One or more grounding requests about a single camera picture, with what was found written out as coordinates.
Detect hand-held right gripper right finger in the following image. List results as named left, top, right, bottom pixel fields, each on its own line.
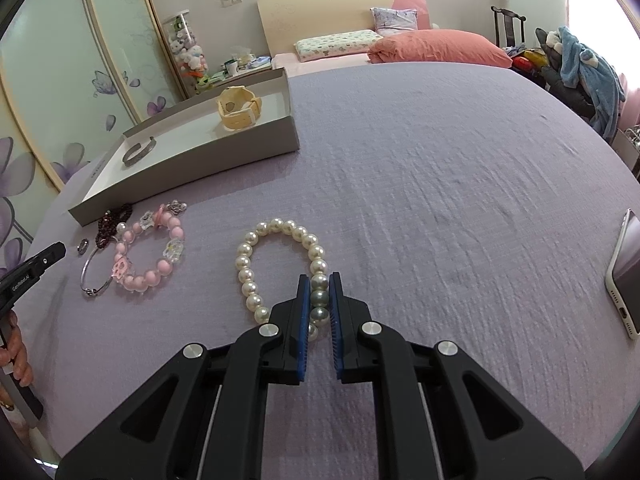
left=328, top=272, right=586, bottom=480

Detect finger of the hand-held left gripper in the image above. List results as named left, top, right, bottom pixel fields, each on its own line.
left=20, top=241, right=67, bottom=273

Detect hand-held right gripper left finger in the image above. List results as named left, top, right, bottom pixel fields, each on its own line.
left=55, top=274, right=313, bottom=480

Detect thin silver bangle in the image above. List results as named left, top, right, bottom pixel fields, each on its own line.
left=80, top=247, right=118, bottom=301

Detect dark red bead bracelet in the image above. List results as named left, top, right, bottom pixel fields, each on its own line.
left=95, top=203, right=135, bottom=253

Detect white pearl bracelet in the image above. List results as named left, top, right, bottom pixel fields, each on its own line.
left=235, top=218, right=332, bottom=343

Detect pink bead charm bracelet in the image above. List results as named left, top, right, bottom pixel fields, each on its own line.
left=111, top=201, right=187, bottom=296

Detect silver cuff bracelet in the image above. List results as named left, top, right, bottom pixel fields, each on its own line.
left=121, top=136, right=157, bottom=166

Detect grey cardboard tray box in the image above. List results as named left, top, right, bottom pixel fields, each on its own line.
left=67, top=67, right=301, bottom=227

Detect yellow wrist watch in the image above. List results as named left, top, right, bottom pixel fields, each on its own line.
left=216, top=86, right=264, bottom=134

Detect person's left hand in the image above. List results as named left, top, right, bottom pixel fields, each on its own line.
left=0, top=310, right=35, bottom=413

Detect floral sliding wardrobe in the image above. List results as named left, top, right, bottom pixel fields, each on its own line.
left=0, top=0, right=188, bottom=281

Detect clear cylinder of plush toys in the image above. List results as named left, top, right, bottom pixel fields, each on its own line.
left=161, top=9, right=206, bottom=98

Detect pink nightstand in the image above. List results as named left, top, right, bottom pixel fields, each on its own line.
left=197, top=62, right=275, bottom=93

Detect nightstand bottles and boxes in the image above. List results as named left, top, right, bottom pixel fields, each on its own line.
left=195, top=46, right=273, bottom=86

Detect white patterned pillow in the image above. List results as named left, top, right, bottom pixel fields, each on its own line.
left=294, top=29, right=383, bottom=63

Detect white smartphone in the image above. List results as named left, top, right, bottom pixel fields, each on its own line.
left=605, top=208, right=640, bottom=341

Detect salmon pink pillow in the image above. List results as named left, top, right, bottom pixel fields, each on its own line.
left=367, top=29, right=513, bottom=70

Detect cream bed headboard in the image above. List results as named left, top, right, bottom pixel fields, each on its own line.
left=256, top=0, right=401, bottom=56

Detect purple floral pillow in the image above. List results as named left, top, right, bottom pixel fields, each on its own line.
left=370, top=7, right=420, bottom=36

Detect red and yellow toys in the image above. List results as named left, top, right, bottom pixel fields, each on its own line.
left=505, top=45, right=551, bottom=78

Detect pink upright pillow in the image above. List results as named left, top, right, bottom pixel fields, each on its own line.
left=392, top=0, right=433, bottom=31

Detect dark wooden chair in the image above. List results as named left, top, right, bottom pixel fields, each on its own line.
left=490, top=6, right=527, bottom=51

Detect blue plush robe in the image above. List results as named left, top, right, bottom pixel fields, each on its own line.
left=555, top=25, right=628, bottom=141

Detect metal wire rack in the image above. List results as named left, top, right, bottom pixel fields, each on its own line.
left=617, top=120, right=640, bottom=181

